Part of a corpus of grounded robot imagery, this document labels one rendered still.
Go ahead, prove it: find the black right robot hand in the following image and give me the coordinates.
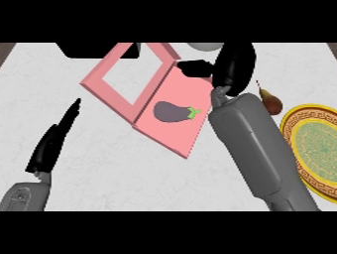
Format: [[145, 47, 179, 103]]
[[176, 43, 257, 98]]

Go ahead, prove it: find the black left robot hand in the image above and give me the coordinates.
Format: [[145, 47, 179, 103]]
[[24, 97, 84, 175]]

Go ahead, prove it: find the pink open box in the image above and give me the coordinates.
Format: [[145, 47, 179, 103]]
[[80, 43, 216, 160]]

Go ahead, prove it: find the purple eggplant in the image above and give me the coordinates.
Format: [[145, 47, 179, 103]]
[[152, 100, 204, 124]]

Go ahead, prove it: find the yellow ornate plate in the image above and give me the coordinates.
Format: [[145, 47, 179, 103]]
[[278, 103, 337, 208]]

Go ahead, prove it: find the grey rounded object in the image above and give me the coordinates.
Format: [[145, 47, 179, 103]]
[[185, 43, 226, 54]]

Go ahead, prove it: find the brown pear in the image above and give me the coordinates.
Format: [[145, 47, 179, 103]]
[[254, 79, 284, 116]]

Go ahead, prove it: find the black appliance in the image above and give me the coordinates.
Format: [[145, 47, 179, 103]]
[[55, 43, 142, 61]]

